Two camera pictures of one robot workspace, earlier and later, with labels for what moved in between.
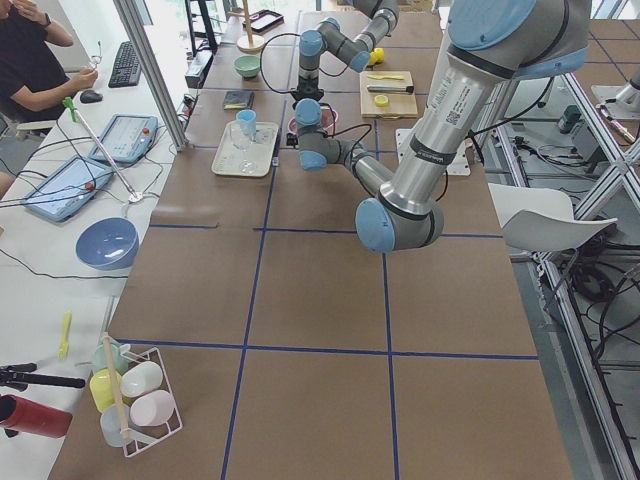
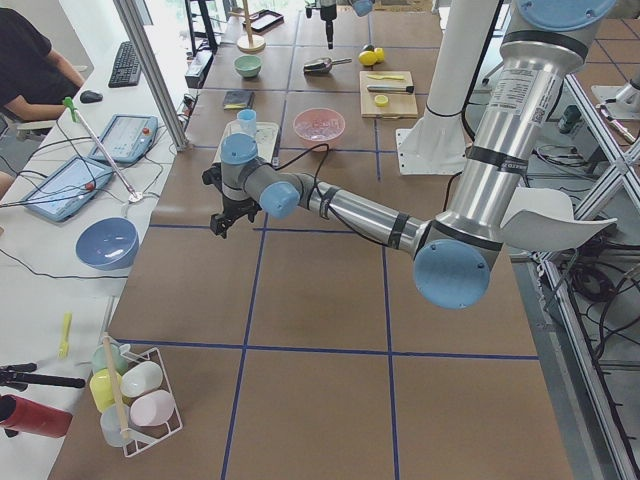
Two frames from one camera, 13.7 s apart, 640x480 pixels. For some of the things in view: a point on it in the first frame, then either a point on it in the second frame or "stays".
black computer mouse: x=90 y=96 stays
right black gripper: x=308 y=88 → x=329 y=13
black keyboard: x=127 y=69 stays
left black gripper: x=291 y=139 → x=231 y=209
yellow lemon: x=374 y=58 stays
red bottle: x=26 y=416 stays
